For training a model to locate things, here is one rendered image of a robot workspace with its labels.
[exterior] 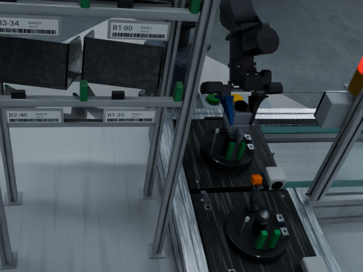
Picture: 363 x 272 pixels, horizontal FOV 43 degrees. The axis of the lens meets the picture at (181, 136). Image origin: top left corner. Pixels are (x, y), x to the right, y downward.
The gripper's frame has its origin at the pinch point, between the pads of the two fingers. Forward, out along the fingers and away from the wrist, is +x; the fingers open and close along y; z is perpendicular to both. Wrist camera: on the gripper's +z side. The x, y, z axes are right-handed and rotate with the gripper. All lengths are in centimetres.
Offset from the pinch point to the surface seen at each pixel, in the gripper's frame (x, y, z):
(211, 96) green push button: -3.7, 0.9, -26.2
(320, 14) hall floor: -81, 177, -269
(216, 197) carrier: 20.1, -6.5, 1.7
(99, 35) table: -27, -28, -71
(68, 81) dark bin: -5.0, -39.5, 25.0
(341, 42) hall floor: -52, 176, -234
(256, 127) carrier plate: 4.9, 10.9, -16.3
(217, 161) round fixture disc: 12.3, -4.4, -4.4
